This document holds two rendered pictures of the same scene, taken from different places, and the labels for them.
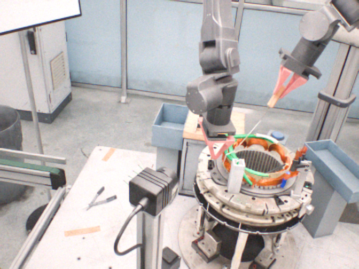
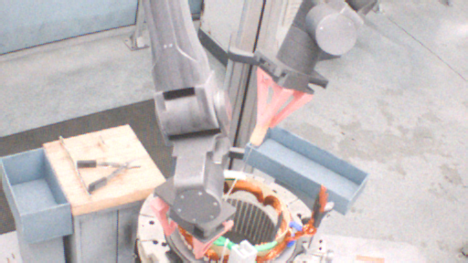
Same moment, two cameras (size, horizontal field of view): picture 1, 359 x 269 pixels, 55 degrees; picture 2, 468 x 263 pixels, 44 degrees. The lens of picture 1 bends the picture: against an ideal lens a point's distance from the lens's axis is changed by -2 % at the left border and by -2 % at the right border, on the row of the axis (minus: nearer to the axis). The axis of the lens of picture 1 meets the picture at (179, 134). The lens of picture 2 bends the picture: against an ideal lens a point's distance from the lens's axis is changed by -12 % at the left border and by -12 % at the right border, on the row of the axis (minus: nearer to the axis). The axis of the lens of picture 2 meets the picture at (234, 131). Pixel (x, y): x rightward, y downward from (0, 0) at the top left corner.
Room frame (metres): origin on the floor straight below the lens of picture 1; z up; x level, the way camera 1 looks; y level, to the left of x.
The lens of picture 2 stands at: (0.24, 0.35, 1.88)
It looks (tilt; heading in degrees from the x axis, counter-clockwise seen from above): 37 degrees down; 315
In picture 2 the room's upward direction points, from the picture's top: 12 degrees clockwise
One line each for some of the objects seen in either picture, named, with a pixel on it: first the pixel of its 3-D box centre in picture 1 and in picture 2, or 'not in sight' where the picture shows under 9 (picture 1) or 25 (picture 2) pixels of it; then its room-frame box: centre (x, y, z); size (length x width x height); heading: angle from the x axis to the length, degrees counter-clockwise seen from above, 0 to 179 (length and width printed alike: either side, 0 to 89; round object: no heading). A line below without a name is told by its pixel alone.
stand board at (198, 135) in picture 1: (215, 125); (101, 167); (1.04, -0.12, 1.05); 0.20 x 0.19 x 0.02; 83
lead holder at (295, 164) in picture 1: (298, 161); (318, 210); (0.65, -0.28, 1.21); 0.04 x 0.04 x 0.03; 87
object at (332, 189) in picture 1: (327, 196); (294, 208); (0.86, -0.51, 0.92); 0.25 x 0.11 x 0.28; 19
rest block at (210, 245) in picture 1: (209, 243); not in sight; (0.69, -0.12, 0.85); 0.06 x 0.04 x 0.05; 39
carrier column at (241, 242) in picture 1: (239, 248); not in sight; (0.64, -0.19, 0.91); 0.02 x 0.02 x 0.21
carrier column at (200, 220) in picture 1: (202, 207); not in sight; (0.78, -0.09, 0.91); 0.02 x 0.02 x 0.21
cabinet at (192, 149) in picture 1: (210, 157); (101, 218); (1.04, -0.12, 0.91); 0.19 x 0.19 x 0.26; 83
